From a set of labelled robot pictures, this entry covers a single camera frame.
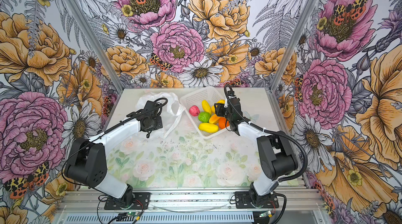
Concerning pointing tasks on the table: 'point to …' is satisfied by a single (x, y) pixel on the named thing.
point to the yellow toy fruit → (222, 101)
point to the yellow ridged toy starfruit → (214, 119)
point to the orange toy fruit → (222, 122)
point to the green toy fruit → (203, 116)
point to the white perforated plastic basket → (196, 98)
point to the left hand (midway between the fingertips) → (156, 128)
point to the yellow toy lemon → (209, 127)
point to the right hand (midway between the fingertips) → (218, 108)
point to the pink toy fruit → (194, 110)
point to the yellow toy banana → (206, 107)
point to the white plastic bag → (171, 113)
